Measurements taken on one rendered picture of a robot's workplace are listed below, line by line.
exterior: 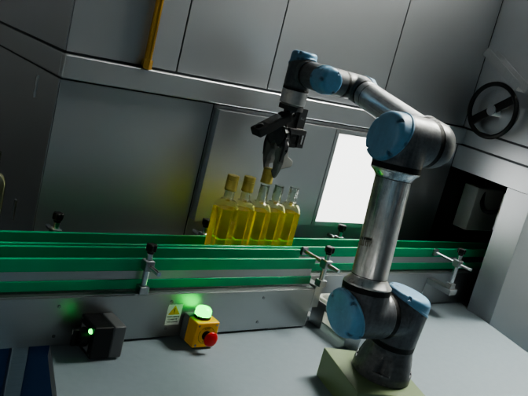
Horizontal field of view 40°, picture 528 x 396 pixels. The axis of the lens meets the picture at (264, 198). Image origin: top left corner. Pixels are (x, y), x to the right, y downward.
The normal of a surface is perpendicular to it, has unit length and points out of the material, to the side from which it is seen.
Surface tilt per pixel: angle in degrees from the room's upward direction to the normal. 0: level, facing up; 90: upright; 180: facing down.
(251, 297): 90
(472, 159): 90
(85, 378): 0
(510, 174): 90
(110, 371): 0
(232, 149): 90
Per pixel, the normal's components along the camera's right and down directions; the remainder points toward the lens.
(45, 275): 0.58, 0.33
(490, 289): -0.78, -0.05
